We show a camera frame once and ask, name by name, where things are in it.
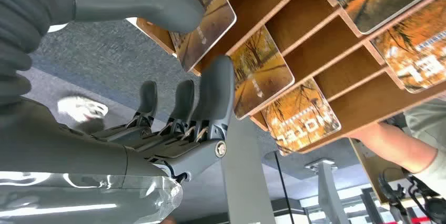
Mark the wooden card rack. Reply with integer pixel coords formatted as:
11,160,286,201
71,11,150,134
127,0,446,155

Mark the black cable bundle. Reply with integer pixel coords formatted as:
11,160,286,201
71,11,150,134
377,167,446,224

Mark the ribbed grey right arm sleeve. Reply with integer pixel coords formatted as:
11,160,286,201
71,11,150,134
0,0,75,106

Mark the wide grey desk leg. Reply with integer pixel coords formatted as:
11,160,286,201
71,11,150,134
221,110,277,224

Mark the white shoe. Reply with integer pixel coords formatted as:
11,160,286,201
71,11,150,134
56,95,109,124

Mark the person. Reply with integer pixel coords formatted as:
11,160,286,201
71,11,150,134
403,97,446,197

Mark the narrow grey desk leg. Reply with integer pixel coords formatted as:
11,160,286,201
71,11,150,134
316,161,350,224

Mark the thin black pole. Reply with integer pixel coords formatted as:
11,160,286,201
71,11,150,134
272,150,296,224

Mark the wooden board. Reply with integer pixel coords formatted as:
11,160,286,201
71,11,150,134
349,138,424,210

